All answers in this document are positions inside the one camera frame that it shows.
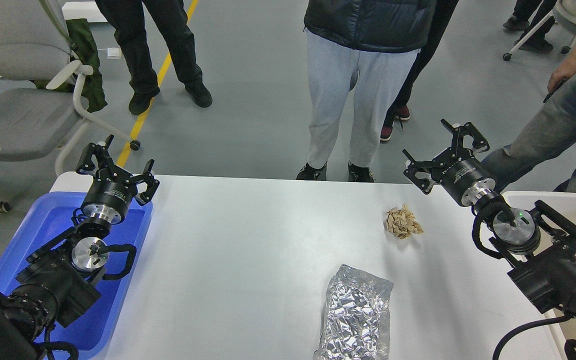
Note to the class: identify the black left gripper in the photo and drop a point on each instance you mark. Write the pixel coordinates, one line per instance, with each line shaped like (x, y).
(109, 200)

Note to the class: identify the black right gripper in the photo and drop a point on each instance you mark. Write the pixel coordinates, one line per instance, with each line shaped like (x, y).
(459, 173)

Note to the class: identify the silver foil bag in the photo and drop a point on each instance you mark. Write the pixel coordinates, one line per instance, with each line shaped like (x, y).
(356, 317)

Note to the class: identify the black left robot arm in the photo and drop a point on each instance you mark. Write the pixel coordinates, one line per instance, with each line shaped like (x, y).
(58, 285)

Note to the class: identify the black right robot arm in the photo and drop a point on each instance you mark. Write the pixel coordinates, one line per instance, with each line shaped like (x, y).
(539, 244)

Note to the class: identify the crumpled brown paper ball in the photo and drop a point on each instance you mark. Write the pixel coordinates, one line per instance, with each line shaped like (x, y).
(402, 223)

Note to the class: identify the white floor socket box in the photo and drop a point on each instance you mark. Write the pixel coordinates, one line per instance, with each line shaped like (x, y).
(113, 53)

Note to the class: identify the grey office chair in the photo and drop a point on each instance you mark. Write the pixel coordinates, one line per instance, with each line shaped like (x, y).
(41, 101)

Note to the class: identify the green jacket on chair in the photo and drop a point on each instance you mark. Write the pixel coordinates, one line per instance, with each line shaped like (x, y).
(83, 47)

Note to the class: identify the person in blue jeans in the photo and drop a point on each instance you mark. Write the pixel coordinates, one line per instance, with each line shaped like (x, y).
(550, 132)

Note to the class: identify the person in grey sweatpants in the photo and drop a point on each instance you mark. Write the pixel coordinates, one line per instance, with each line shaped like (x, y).
(365, 46)

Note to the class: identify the person with red shoes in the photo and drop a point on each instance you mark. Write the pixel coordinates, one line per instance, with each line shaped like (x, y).
(399, 110)

